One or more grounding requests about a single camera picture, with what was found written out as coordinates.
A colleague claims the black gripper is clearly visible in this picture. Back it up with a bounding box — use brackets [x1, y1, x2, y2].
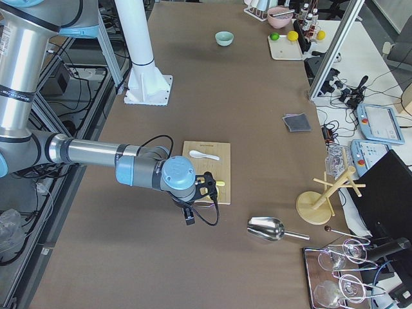
[174, 198, 195, 225]

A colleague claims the white ceramic spoon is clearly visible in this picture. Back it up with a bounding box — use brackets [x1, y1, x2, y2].
[189, 150, 220, 161]

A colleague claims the light green bowl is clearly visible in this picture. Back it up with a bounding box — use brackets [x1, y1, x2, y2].
[215, 31, 234, 47]

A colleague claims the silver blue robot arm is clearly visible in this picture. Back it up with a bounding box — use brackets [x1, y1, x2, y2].
[1, 1, 201, 225]

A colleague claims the pink ribbed bowl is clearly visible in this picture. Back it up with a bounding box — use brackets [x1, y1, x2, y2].
[267, 6, 293, 29]

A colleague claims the bamboo cutting board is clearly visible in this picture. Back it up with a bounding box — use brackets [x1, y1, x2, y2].
[182, 141, 231, 205]

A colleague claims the steel scoop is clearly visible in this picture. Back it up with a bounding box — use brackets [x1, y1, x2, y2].
[247, 216, 310, 241]

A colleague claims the wooden mug tree stand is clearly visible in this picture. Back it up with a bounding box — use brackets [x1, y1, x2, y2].
[295, 147, 366, 225]

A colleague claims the grey folded cloth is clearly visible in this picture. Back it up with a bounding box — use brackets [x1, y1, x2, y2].
[282, 113, 312, 133]

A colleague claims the clear plastic bag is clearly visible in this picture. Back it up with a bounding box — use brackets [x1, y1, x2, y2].
[325, 145, 353, 178]

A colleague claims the lower wine glass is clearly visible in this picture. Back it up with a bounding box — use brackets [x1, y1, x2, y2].
[313, 274, 366, 308]

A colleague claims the wine glass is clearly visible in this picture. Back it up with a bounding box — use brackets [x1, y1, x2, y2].
[313, 274, 366, 308]
[318, 238, 367, 272]

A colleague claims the upper wine glass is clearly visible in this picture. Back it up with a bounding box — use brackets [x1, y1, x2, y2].
[318, 238, 367, 272]

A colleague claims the cream rabbit tray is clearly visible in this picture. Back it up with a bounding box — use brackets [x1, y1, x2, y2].
[267, 35, 303, 61]

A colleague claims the lower blue teach pendant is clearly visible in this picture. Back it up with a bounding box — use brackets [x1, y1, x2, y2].
[350, 139, 391, 174]

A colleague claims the blue teach pendant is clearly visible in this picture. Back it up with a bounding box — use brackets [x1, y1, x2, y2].
[356, 103, 405, 145]
[350, 139, 391, 174]

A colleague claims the green lime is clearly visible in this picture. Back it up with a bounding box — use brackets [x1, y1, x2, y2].
[270, 32, 279, 41]

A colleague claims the black monitor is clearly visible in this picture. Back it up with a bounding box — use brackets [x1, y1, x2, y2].
[351, 150, 411, 239]

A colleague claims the yellow lemon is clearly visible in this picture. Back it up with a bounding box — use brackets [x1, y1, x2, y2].
[286, 30, 299, 42]

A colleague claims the white dish rack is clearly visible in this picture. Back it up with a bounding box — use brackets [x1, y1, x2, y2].
[243, 0, 270, 21]

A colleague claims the upper blue teach pendant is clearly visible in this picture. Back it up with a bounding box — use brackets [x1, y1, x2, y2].
[356, 103, 405, 145]

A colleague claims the small yellow fruit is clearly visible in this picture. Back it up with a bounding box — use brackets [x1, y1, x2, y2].
[317, 30, 326, 41]

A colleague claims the bottle caddy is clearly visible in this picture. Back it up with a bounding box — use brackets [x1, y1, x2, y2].
[298, 7, 319, 39]

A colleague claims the black camera cable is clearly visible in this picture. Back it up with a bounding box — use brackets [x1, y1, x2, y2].
[140, 135, 221, 226]

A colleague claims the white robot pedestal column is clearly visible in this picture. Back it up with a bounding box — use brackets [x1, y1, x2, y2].
[115, 0, 173, 106]

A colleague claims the wire glass rack tray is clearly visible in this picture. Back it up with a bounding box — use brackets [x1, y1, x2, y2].
[303, 238, 386, 308]

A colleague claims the aluminium frame post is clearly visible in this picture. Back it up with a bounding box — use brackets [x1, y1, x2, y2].
[308, 0, 365, 101]

